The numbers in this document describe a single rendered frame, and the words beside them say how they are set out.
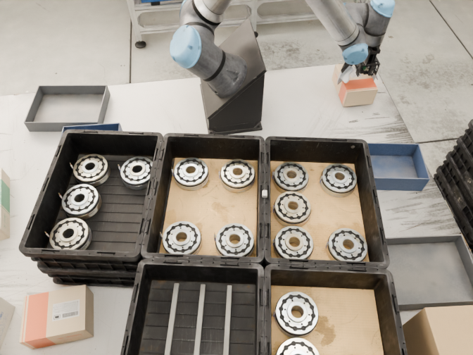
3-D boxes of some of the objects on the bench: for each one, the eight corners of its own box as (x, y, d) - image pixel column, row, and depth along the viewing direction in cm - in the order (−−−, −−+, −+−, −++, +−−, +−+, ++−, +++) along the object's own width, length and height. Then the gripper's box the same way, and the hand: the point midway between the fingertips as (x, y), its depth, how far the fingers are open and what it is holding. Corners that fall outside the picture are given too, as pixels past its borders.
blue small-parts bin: (412, 156, 142) (419, 143, 136) (421, 191, 134) (430, 179, 128) (355, 154, 143) (360, 142, 137) (362, 189, 134) (368, 177, 128)
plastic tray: (454, 241, 123) (462, 234, 119) (480, 306, 112) (489, 300, 107) (368, 245, 122) (372, 237, 118) (385, 310, 111) (390, 305, 107)
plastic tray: (110, 94, 160) (107, 84, 156) (101, 131, 149) (97, 122, 145) (43, 94, 160) (38, 84, 156) (29, 132, 149) (22, 122, 145)
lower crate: (87, 173, 138) (76, 151, 128) (173, 177, 137) (169, 155, 127) (51, 286, 115) (34, 270, 105) (155, 290, 114) (147, 275, 104)
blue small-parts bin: (124, 135, 148) (120, 122, 142) (121, 167, 139) (116, 155, 134) (70, 139, 147) (62, 126, 141) (63, 172, 138) (55, 159, 132)
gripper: (348, 52, 134) (336, 96, 151) (402, 47, 136) (384, 91, 152) (341, 36, 139) (329, 80, 155) (393, 32, 140) (376, 76, 157)
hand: (355, 81), depth 155 cm, fingers closed on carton, 14 cm apart
